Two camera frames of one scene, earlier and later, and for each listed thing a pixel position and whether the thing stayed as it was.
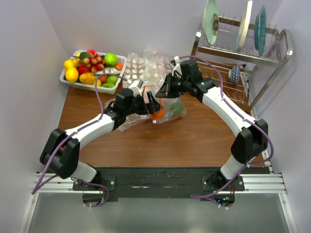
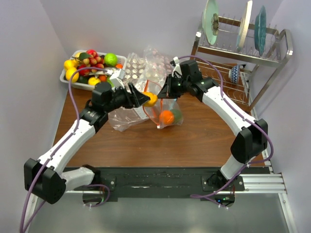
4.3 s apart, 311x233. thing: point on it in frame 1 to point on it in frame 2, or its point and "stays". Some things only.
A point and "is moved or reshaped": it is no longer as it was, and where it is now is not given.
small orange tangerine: x=119 y=66 stays
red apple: x=83 y=68 stays
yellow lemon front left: x=72 y=74 stays
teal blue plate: x=260 y=31 stays
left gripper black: x=151 y=107 to x=135 y=99
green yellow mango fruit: x=178 y=109 to x=178 y=116
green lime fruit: x=111 y=59 stays
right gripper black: x=166 y=91 stays
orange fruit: x=161 y=113 is moved or reshaped
